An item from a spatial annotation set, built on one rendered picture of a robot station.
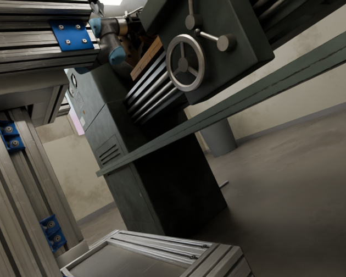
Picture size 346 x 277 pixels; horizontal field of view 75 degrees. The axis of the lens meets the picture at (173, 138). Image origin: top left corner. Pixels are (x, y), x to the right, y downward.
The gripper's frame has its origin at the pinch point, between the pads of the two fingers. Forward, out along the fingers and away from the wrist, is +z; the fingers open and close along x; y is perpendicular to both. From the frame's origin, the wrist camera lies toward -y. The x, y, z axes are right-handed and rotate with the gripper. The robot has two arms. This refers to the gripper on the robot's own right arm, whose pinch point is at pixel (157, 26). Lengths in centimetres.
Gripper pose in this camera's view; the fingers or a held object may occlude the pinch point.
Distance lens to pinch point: 127.7
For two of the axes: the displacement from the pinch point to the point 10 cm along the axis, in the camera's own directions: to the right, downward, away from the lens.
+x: -4.2, -9.1, 0.2
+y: 5.0, -2.5, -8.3
